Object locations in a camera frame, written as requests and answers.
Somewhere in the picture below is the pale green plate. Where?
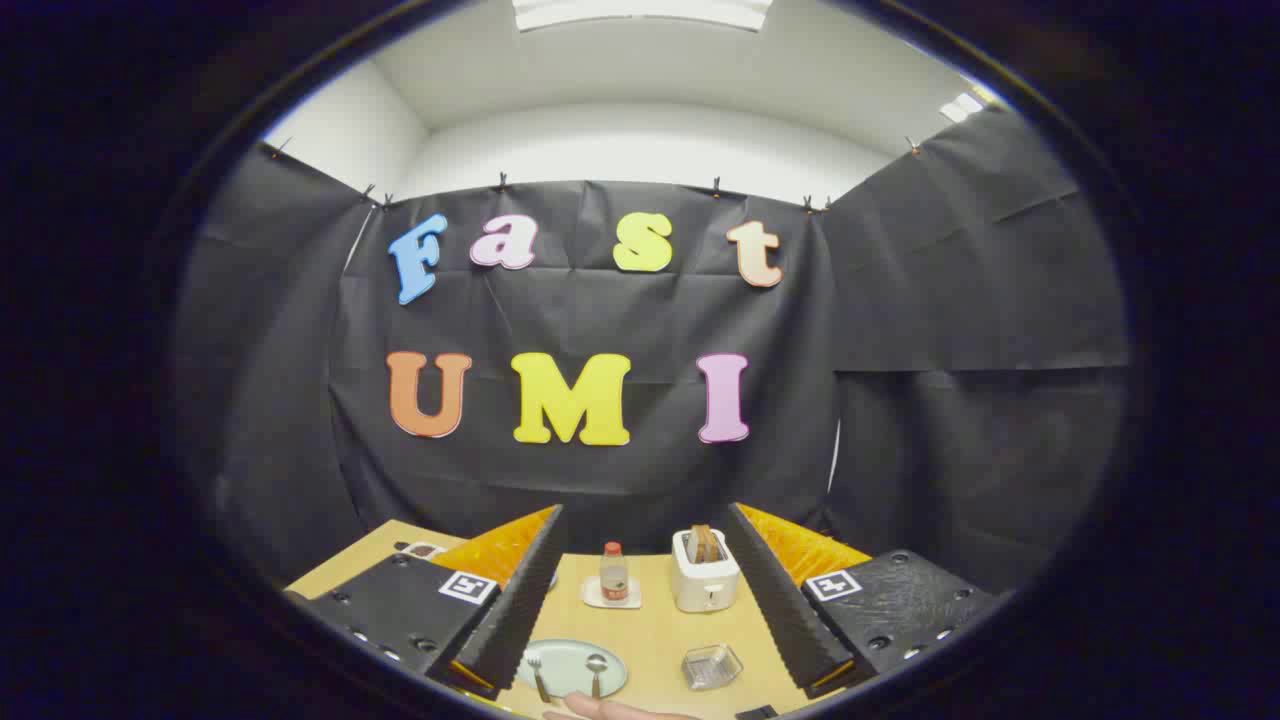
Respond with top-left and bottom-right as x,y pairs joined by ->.
515,638 -> 629,699

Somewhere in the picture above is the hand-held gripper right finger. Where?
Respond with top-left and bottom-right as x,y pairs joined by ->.
727,502 -> 1004,701

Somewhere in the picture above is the clear water bottle red cap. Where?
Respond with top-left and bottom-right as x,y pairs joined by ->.
599,541 -> 630,604

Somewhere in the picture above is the black backdrop cloth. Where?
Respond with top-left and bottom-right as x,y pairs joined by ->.
170,100 -> 1131,601

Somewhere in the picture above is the white toaster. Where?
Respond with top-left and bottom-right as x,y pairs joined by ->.
671,527 -> 742,614

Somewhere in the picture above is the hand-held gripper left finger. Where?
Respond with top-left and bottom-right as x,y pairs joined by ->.
283,503 -> 566,701

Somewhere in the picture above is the white square coaster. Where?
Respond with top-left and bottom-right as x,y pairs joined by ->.
581,575 -> 643,611

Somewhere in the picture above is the metal wire basket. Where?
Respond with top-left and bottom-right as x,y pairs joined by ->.
682,644 -> 744,692

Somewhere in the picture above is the row of black cloth clips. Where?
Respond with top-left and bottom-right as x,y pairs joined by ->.
265,135 -> 926,216

